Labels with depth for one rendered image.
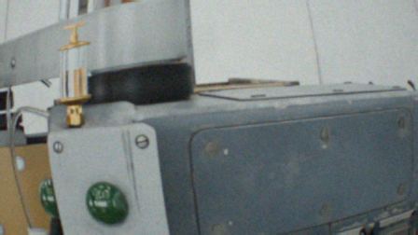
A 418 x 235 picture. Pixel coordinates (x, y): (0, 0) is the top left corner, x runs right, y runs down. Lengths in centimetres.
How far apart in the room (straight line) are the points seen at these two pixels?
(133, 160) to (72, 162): 4
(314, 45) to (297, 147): 535
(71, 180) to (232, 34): 532
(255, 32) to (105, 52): 517
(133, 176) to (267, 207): 10
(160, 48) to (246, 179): 15
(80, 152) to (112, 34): 19
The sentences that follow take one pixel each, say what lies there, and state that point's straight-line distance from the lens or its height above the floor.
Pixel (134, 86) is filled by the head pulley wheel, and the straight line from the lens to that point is 78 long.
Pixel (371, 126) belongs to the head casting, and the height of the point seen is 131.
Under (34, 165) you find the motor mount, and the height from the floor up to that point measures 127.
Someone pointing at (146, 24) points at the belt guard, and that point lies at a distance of 78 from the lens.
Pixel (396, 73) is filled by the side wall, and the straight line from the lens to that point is 622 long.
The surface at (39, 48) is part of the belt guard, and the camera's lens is 87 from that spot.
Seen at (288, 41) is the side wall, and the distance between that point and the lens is 598.
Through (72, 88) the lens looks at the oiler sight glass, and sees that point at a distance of 69.
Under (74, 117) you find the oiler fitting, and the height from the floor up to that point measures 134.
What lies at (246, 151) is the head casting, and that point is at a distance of 68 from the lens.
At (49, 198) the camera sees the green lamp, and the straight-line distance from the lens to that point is 63.
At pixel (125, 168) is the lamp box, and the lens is 62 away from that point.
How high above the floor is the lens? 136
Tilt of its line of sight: 3 degrees down
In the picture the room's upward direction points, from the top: 5 degrees counter-clockwise
